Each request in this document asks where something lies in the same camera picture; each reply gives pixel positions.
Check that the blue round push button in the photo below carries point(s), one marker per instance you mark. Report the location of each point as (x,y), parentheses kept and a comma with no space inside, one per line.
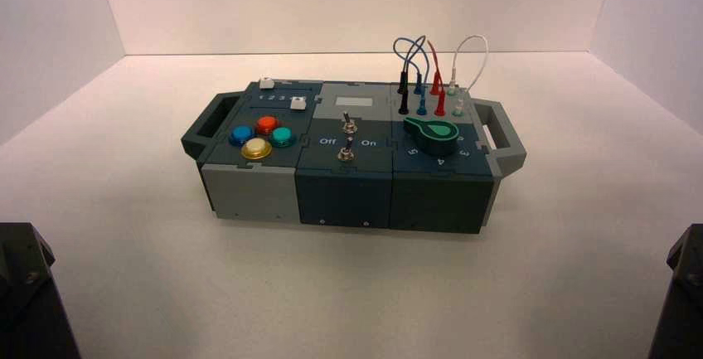
(240,135)

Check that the green and black rotary knob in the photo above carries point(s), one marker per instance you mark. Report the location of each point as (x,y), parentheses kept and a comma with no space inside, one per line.
(435,135)

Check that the teal round push button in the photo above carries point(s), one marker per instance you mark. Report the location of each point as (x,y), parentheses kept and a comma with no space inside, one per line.
(282,136)

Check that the orange round push button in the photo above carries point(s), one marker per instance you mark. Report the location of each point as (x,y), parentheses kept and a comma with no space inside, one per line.
(267,124)

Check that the metal toggle switch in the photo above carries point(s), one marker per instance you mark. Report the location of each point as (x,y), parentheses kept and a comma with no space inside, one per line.
(347,122)
(346,151)

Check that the grey and teal task box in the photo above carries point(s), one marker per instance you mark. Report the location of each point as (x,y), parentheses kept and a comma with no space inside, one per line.
(340,194)

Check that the small white slider knob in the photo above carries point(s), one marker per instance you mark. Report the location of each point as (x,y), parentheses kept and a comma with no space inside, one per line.
(298,103)
(266,83)

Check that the yellow round push button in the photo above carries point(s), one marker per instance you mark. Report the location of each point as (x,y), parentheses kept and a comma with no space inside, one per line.
(256,149)

